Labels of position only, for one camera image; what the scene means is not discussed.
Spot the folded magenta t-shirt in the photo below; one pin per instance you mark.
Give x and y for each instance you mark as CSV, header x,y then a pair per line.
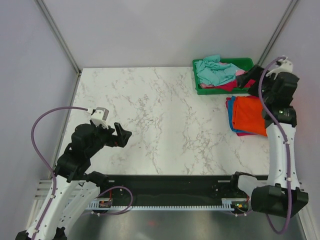
x,y
241,112

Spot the teal t-shirt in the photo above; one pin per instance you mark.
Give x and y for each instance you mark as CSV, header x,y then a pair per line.
x,y
215,71

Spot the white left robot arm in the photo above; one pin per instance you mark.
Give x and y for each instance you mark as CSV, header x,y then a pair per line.
x,y
72,189

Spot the green plastic bin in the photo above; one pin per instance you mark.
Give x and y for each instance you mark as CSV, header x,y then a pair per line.
x,y
214,71

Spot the folded blue t-shirt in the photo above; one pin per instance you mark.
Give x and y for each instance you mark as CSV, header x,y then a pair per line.
x,y
232,114

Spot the orange t-shirt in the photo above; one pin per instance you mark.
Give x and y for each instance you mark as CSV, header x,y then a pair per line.
x,y
248,116

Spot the magenta t-shirt in bin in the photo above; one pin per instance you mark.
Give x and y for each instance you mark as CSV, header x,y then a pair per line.
x,y
228,86

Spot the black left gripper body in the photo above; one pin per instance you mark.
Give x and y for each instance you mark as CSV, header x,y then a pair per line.
x,y
104,136

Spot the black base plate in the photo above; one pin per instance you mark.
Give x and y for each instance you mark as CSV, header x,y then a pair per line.
x,y
175,190

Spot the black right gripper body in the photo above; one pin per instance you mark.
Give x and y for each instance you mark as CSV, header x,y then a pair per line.
x,y
269,79

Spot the pink t-shirt in bin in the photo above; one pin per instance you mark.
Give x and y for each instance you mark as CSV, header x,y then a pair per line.
x,y
238,73

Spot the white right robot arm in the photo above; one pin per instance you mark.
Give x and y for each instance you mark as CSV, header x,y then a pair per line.
x,y
281,196

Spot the white slotted cable duct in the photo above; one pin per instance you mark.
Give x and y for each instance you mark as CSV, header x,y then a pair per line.
x,y
226,204

